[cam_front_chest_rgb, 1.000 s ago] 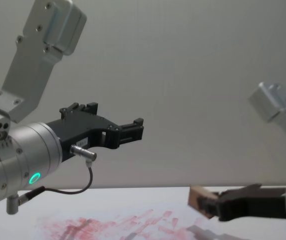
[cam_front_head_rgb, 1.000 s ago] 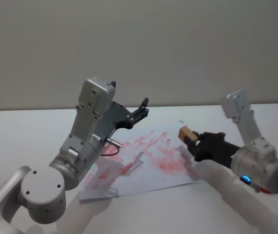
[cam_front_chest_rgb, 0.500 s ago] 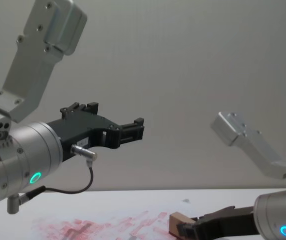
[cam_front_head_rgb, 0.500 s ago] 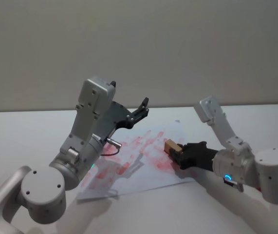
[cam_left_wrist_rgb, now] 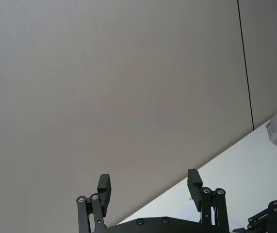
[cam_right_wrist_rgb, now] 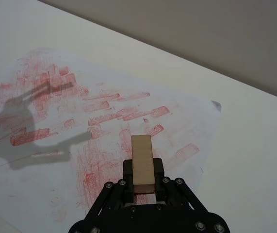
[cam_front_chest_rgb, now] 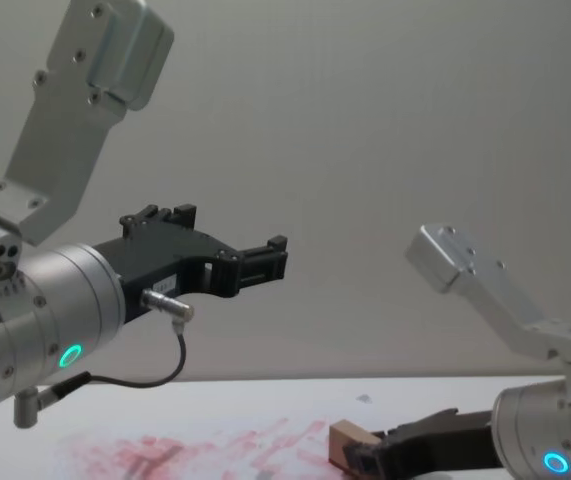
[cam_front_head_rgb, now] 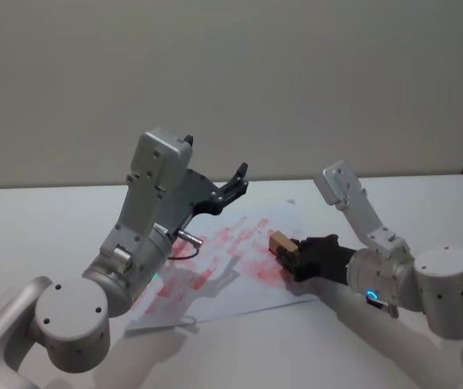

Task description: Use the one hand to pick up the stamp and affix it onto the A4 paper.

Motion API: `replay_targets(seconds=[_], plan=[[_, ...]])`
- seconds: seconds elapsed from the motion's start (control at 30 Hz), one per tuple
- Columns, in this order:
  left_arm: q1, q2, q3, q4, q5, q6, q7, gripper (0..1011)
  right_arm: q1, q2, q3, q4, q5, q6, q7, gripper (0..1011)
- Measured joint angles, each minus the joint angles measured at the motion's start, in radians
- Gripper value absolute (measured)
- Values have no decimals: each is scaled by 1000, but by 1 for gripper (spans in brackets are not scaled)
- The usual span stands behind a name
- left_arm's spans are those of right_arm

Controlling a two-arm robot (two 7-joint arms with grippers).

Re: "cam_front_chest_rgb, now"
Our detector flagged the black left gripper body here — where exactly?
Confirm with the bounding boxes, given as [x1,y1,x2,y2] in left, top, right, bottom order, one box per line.
[92,223,242,324]

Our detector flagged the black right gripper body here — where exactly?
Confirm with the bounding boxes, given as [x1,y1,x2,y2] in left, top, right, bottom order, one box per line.
[383,410,505,474]

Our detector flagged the brown cardboard piece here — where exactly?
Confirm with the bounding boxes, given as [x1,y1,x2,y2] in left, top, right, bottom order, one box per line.
[328,418,382,472]

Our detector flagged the thin dark cable silver plugs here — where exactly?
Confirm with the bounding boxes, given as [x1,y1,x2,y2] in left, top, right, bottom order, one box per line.
[13,287,196,430]

